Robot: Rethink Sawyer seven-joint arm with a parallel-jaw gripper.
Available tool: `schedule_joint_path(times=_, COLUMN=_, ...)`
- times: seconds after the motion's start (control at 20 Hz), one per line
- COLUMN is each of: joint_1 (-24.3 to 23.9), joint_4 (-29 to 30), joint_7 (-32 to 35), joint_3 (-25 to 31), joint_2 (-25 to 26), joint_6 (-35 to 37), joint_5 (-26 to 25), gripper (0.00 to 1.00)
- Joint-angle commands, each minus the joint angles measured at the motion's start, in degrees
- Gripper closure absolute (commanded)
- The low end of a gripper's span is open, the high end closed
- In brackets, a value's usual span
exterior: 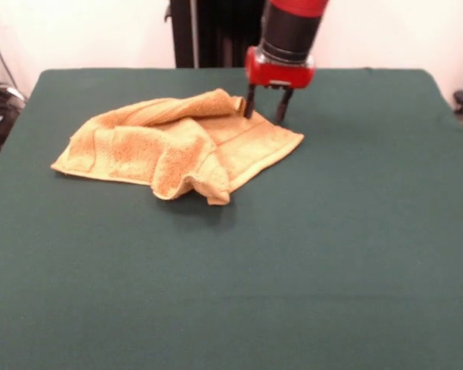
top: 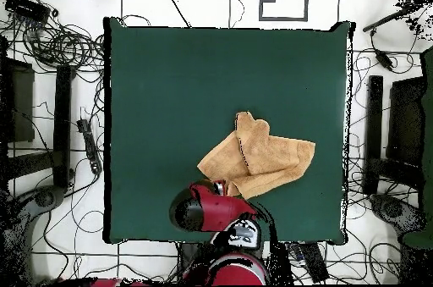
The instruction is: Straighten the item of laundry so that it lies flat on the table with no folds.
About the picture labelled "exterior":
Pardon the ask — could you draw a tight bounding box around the dark green table cloth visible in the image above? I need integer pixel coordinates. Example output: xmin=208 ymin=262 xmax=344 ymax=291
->
xmin=0 ymin=67 xmax=463 ymax=370

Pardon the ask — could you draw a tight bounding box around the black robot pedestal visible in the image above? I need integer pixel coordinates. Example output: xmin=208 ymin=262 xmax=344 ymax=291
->
xmin=164 ymin=0 xmax=269 ymax=69

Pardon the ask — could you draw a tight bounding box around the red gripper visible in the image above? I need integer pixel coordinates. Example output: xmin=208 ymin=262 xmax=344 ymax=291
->
xmin=244 ymin=45 xmax=317 ymax=125

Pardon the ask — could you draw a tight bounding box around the orange-tan terry towel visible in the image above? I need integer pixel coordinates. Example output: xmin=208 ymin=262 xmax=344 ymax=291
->
xmin=49 ymin=87 xmax=306 ymax=207

